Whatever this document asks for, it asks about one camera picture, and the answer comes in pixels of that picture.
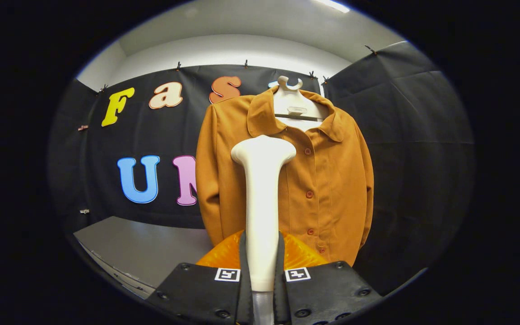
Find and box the white garment steamer head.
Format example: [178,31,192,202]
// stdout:
[231,135,297,325]

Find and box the orange button-up shirt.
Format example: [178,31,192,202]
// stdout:
[195,86,375,267]

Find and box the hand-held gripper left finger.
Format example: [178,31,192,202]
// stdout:
[145,229,255,325]

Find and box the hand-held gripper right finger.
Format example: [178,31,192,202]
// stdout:
[273,230,383,325]

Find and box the grey drawer cabinet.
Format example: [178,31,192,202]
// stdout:
[73,216,215,301]

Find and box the long ceiling light panel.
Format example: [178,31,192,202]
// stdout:
[314,0,351,13]

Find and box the white hanger form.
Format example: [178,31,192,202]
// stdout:
[273,76,325,132]

